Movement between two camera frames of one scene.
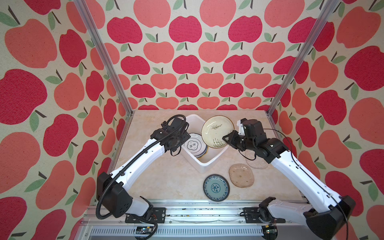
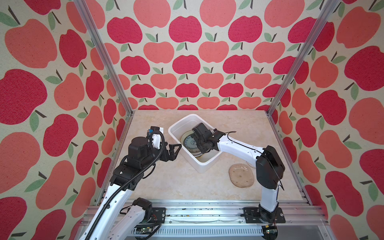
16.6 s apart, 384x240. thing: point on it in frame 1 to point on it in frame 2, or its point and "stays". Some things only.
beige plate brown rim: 214,129 to 193,151
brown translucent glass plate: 241,175 stays
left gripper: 186,136 to 172,155
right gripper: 231,140 to 201,148
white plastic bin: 195,123 stays
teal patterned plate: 216,187 to 190,142
